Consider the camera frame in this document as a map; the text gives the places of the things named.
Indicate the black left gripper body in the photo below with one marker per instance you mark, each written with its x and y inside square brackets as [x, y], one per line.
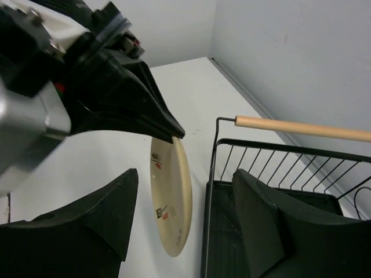
[30, 58]

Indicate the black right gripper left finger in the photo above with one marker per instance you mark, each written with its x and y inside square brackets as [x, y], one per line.
[86, 238]

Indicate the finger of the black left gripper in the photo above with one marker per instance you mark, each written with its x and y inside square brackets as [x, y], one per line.
[144, 103]
[96, 101]

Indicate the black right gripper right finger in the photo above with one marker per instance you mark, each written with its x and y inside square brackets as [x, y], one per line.
[284, 237]

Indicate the beige floral plate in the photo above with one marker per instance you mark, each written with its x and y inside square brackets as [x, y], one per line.
[171, 190]

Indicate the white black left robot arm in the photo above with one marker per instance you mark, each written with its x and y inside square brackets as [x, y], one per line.
[31, 129]

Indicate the black wire dish rack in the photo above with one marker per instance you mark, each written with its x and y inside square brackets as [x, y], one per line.
[335, 182]

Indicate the left wooden rack handle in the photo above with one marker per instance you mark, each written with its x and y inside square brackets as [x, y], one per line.
[302, 128]

